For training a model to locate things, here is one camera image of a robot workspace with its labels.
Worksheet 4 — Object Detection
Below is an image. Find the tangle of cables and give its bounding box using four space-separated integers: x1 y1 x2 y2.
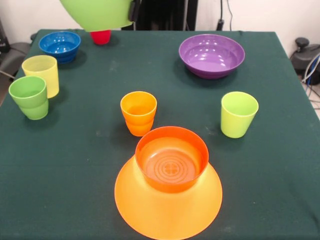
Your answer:
301 53 320 111

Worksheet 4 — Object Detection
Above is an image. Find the black wall cable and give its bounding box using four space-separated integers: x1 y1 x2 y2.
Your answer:
216 0 235 31

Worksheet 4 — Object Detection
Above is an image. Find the orange cup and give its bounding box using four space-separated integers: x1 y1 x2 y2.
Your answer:
120 91 158 137

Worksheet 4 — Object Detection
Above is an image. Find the large orange bowl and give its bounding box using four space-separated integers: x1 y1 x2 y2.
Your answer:
114 154 223 240

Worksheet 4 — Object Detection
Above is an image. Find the lime green cup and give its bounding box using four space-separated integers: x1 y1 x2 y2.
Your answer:
220 91 259 139

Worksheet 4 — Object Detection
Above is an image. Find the purple bowl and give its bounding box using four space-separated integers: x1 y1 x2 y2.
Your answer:
178 33 246 80

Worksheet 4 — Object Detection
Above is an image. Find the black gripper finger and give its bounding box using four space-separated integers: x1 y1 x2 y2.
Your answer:
128 0 140 22

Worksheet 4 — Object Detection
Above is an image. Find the blue bowl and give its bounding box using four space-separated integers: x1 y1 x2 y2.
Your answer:
38 30 82 63

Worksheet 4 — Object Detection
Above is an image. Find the yellow cup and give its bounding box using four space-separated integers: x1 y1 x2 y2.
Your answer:
21 55 60 99

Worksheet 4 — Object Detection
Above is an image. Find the light green bowl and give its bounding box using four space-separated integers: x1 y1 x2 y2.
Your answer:
59 0 136 33

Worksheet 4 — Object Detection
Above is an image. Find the red cup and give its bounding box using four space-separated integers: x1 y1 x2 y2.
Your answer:
90 29 112 46

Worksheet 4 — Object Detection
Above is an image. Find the small red-orange bowl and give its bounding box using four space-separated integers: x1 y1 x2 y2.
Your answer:
135 126 210 194

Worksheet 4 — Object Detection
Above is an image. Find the dark green table cloth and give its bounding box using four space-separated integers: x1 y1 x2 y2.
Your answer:
0 28 320 240

